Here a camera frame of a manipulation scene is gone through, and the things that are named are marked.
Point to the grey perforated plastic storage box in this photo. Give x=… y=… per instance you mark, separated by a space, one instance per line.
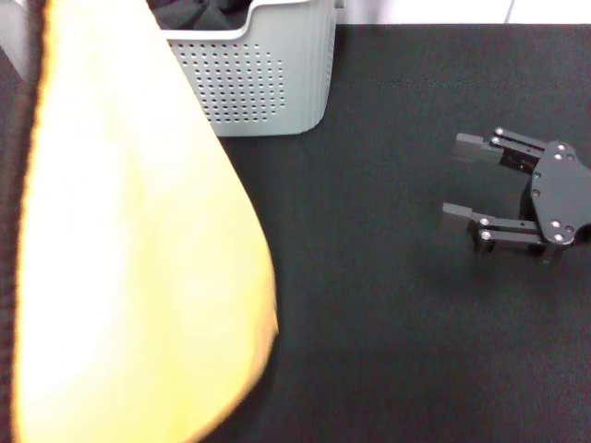
x=277 y=69

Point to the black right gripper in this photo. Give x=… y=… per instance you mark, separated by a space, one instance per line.
x=563 y=194

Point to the yellow grey towel black trim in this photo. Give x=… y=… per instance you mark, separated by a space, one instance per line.
x=138 y=254

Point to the black tablecloth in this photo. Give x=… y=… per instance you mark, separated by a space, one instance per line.
x=392 y=323

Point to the dark crumpled cloth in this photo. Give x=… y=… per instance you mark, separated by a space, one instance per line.
x=198 y=14

